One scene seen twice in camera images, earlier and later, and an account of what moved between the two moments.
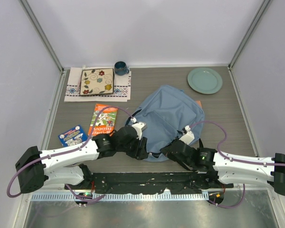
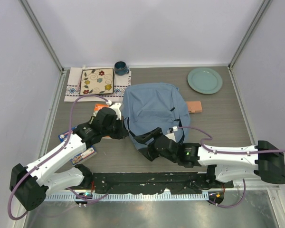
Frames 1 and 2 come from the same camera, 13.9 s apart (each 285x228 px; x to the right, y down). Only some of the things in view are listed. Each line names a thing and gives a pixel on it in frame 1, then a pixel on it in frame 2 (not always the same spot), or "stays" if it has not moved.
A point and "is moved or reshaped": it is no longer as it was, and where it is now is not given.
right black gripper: [166, 151] → [149, 152]
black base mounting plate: [143, 182] stays
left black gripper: [140, 152] → [123, 132]
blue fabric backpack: [161, 116] is moved or reshaped
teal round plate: [205, 80] stays
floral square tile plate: [97, 81] stays
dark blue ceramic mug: [120, 68] stays
